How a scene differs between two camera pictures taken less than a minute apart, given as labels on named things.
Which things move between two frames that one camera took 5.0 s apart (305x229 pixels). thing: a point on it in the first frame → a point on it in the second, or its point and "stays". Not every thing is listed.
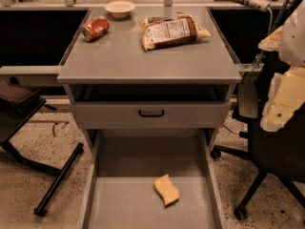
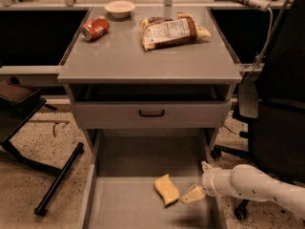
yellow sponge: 167,190 stays
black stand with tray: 18,103 stays
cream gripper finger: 273,42 → 205,165
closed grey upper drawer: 152,114 stays
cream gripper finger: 287,93 → 194,194
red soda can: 95,28 stays
